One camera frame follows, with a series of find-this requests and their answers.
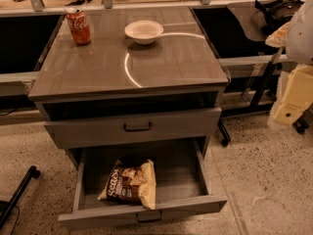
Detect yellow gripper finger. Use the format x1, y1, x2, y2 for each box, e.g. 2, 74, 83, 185
267, 65, 313, 127
265, 23, 290, 48

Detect brown chip bag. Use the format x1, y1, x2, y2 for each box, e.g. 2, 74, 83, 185
97, 160, 157, 210

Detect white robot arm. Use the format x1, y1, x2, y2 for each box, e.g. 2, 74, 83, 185
265, 0, 313, 130

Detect closed upper drawer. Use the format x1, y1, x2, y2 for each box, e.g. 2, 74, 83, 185
46, 108, 221, 149

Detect open lower drawer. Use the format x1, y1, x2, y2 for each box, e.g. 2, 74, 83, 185
59, 139, 227, 230

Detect grey drawer cabinet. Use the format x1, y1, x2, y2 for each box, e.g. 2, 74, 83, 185
29, 7, 228, 165

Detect black VR headset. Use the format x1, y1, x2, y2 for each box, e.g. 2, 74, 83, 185
254, 0, 303, 34

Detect black side table stand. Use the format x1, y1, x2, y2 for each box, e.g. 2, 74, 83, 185
217, 46, 310, 147

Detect white bowl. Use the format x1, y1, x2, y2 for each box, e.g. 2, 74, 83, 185
124, 21, 163, 45

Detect red cola can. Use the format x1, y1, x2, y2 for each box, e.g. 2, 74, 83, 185
66, 8, 91, 45

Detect black stand leg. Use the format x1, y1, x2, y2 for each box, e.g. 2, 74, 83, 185
0, 165, 40, 230

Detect black upper drawer handle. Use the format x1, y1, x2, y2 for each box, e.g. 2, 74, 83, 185
123, 121, 153, 132

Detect black drawer handle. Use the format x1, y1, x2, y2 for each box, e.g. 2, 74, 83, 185
123, 121, 153, 132
135, 211, 162, 223

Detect black lower drawer handle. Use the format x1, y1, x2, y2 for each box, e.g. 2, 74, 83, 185
135, 211, 162, 223

